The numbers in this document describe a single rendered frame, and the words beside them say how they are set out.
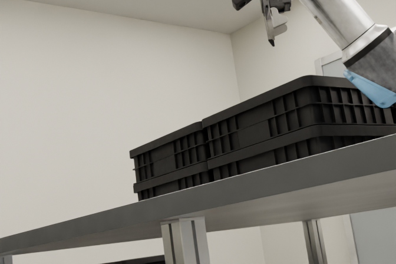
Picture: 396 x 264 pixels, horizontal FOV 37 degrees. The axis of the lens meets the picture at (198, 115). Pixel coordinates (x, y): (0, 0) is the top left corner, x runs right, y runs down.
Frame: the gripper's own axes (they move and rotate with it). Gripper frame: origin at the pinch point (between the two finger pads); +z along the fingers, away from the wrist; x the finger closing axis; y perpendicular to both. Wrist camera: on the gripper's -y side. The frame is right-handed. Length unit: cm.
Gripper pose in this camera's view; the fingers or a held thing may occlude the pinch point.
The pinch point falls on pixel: (270, 39)
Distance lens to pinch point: 166.9
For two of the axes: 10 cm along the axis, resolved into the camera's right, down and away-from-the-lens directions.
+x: 1.2, 2.0, 9.7
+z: 1.4, 9.7, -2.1
